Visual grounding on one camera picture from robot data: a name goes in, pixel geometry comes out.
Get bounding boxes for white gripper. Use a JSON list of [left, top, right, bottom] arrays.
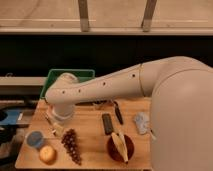
[[51, 105, 74, 122]]

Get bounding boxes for yellow apple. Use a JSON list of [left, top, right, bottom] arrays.
[[39, 145, 56, 163]]

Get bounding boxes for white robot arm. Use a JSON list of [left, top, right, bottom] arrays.
[[45, 57, 213, 171]]

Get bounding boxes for blue plastic cup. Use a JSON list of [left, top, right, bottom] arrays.
[[26, 131, 44, 149]]

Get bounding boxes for small metal utensil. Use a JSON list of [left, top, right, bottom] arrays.
[[45, 115, 64, 137]]

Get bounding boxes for dark red grape bunch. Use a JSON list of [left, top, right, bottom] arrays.
[[61, 129, 82, 165]]

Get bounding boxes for green plastic tray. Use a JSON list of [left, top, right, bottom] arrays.
[[40, 69, 95, 99]]

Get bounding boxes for black rectangular remote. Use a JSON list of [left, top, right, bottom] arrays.
[[102, 113, 114, 135]]

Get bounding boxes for blue object at left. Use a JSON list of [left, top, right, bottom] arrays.
[[0, 109, 32, 127]]

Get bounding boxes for yellow banana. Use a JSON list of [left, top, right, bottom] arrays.
[[111, 132, 129, 163]]

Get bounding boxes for red brown bowl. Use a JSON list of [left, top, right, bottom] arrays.
[[107, 135, 134, 162]]

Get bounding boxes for black handled knife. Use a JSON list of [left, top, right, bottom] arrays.
[[112, 101, 124, 125]]

